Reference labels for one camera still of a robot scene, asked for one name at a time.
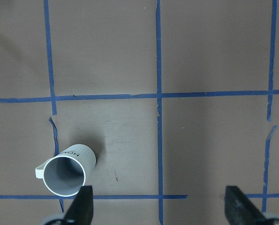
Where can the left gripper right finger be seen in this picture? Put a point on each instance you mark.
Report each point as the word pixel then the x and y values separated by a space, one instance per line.
pixel 239 210

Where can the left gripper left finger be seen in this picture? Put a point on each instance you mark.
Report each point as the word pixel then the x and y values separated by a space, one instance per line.
pixel 80 211

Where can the white ribbed mug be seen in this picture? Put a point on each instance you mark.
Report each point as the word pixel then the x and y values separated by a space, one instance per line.
pixel 66 173

